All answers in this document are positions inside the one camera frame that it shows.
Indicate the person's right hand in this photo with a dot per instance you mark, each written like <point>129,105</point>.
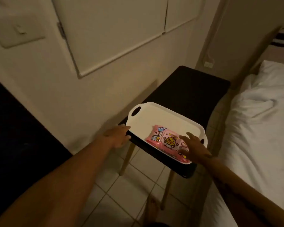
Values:
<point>196,150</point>

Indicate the person's left hand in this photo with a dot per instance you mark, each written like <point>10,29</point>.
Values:
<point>114,138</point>

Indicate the person's right thumb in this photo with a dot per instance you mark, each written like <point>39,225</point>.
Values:
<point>181,152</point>

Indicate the person's left thumb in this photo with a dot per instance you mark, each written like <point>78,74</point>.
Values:
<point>126,138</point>

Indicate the person's right forearm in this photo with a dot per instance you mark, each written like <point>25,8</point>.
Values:
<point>239,191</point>

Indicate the person's left forearm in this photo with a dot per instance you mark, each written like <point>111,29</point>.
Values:
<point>61,184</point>

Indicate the pink cartoon wet wipes packet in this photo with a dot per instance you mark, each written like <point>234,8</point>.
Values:
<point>164,139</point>

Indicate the black table with wooden legs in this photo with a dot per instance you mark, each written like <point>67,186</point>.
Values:
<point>187,92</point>

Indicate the bed with white sheet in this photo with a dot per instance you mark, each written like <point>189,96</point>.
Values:
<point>255,139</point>

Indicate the dark furniture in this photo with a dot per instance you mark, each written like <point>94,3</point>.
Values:
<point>21,139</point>

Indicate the wide white cabinet door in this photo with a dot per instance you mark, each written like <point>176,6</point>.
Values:
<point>113,28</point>

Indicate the white pillow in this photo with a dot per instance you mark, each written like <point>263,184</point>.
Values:
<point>278,75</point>

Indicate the metal door hinge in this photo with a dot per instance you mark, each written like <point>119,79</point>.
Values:
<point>61,30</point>

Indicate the wooden headboard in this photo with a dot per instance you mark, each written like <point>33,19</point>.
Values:
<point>258,51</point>

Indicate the narrow white cabinet door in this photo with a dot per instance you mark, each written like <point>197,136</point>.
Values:
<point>182,10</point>

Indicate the dark striped cloth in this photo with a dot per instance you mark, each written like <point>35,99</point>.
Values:
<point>282,40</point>

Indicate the white wall socket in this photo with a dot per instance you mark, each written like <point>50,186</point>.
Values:
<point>208,64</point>

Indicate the white wall switch plate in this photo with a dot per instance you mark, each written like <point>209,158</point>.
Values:
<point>16,30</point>

